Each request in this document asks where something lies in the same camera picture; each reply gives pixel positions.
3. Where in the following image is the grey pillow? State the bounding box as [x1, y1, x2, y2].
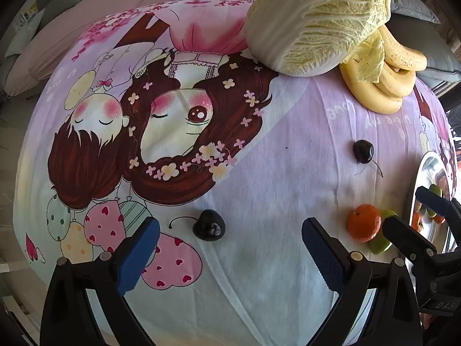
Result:
[391, 0, 441, 25]
[414, 22, 461, 83]

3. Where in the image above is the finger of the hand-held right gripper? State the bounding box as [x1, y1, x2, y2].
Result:
[382, 215, 436, 264]
[416, 185, 461, 220]

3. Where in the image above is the dark red cherry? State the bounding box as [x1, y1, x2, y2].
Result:
[169, 209, 226, 240]
[353, 139, 384, 178]

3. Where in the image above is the napa cabbage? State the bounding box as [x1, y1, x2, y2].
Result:
[245, 0, 392, 83]

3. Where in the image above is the printed cartoon blanket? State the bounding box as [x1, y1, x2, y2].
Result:
[12, 0, 458, 346]

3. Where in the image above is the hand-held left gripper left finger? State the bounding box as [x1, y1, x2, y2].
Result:
[39, 217, 161, 346]

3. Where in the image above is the silver metal plate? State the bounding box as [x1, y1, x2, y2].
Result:
[409, 151, 456, 255]

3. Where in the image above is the small orange tangerine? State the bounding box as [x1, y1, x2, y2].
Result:
[347, 204, 381, 243]

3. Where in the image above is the spotted yellow banana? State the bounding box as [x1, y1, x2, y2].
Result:
[376, 25, 428, 72]

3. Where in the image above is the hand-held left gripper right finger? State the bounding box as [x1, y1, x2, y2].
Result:
[302, 218, 422, 346]

